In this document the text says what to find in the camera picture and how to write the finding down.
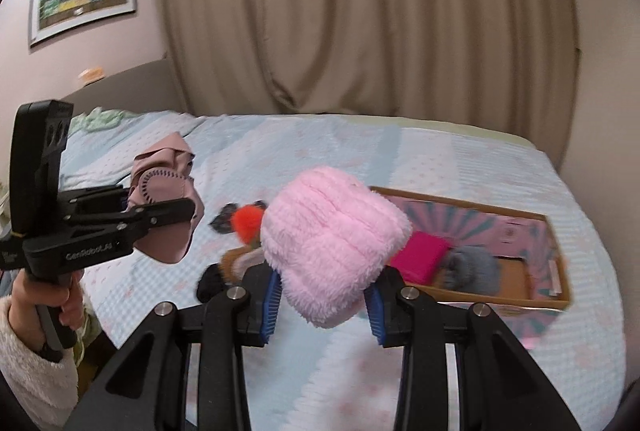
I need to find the black knitted cloth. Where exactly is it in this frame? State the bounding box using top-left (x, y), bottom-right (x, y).
top-left (196, 263), bottom-right (232, 305)

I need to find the pink fluffy hat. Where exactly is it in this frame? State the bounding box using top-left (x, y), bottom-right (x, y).
top-left (261, 165), bottom-right (414, 330)

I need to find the mauve cloth garment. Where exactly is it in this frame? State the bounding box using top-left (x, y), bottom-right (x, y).
top-left (124, 132), bottom-right (206, 264)

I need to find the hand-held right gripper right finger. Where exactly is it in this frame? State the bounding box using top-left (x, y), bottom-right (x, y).
top-left (364, 267), bottom-right (578, 431)

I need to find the grey fluffy hat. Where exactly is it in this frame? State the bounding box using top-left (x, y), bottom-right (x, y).
top-left (434, 245), bottom-right (502, 297)

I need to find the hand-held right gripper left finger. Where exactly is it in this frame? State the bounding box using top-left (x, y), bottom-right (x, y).
top-left (64, 265), bottom-right (282, 431)

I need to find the person's left hand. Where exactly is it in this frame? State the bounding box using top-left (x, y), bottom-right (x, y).
top-left (9, 271), bottom-right (87, 328)

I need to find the orange pom-pom accessory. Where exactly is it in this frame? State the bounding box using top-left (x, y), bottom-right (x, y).
top-left (209, 200), bottom-right (269, 246)

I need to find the cardboard box pink print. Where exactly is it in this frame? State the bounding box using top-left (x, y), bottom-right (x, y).
top-left (220, 185), bottom-right (572, 348)

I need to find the person's left forearm white sleeve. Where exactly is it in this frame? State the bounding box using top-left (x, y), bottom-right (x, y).
top-left (0, 295), bottom-right (80, 431)

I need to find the pale green cloth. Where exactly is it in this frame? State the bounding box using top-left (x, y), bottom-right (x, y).
top-left (69, 108), bottom-right (137, 135)

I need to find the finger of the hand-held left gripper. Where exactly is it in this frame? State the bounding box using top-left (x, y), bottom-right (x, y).
top-left (62, 185), bottom-right (133, 215)
top-left (67, 197), bottom-right (197, 244)

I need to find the magenta folded cloth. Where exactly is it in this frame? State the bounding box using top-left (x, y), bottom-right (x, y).
top-left (389, 231), bottom-right (452, 285)

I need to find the beige curtain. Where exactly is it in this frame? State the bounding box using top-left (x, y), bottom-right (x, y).
top-left (151, 0), bottom-right (585, 178)

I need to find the grey bed headboard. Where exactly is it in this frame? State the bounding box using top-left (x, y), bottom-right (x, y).
top-left (59, 58), bottom-right (190, 118)

